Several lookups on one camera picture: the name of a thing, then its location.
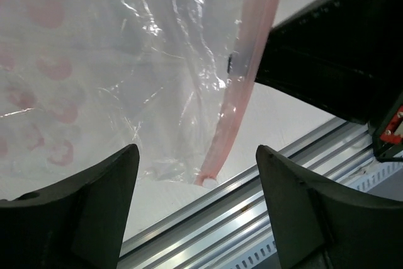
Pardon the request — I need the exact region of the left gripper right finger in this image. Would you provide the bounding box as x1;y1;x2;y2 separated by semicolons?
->
256;145;402;268

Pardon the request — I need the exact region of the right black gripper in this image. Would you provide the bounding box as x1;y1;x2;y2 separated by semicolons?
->
368;93;402;161

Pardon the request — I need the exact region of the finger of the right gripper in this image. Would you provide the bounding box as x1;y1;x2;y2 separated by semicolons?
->
254;0;402;124

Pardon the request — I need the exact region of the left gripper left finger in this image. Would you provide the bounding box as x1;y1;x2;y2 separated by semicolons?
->
1;144;140;268

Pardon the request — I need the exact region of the clear zip top bag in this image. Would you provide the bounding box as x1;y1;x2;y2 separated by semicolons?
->
1;0;279;198

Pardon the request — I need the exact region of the white slotted cable duct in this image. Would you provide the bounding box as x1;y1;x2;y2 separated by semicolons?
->
224;161;402;268

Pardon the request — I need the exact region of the aluminium mounting rail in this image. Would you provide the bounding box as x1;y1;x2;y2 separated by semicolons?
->
118;118;372;268

